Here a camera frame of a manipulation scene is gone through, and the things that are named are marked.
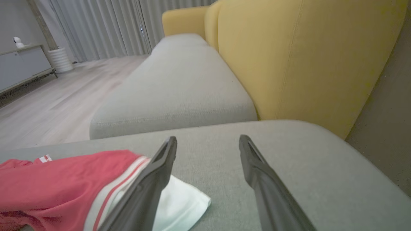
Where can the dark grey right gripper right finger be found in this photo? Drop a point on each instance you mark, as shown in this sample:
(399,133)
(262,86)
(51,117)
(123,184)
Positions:
(273,199)

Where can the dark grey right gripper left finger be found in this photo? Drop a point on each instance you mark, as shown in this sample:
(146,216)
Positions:
(141,199)

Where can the red jersey with white panel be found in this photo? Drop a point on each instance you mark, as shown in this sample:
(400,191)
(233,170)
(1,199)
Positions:
(64,183)

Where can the large grey sofa seat cushion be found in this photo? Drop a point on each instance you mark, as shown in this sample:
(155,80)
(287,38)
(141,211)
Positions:
(321,166)

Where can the small grey sofa seat cushion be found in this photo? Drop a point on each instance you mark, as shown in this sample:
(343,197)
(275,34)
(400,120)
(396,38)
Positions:
(179,83)

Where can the yellow sofa backrest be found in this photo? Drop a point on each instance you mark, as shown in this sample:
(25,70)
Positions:
(305,57)

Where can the white ribbed plant pot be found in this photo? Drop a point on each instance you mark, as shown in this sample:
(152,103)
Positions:
(60,60)

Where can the light grey pleated curtain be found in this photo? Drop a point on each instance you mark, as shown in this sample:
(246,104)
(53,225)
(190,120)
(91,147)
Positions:
(106,25)

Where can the grey low cabinet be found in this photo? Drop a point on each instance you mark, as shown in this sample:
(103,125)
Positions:
(22,65)

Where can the yellow sofa armrest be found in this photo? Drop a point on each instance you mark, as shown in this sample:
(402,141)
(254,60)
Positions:
(183,21)

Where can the brown wooden trunk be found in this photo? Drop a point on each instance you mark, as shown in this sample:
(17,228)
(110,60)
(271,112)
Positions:
(43,25)

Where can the small white security camera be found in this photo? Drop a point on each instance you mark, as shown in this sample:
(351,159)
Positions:
(18,41)

